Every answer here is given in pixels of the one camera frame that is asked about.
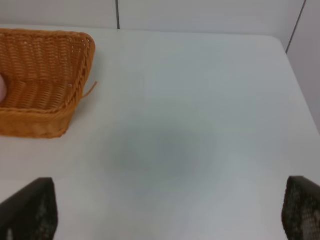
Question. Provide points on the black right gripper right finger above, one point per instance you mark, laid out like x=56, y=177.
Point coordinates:
x=300, y=214

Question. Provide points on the pink peach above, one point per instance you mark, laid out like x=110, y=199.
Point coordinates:
x=3, y=89

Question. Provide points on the orange woven wicker basket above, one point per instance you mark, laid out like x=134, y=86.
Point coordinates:
x=45, y=73

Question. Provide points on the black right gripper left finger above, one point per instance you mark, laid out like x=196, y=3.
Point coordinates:
x=31, y=213

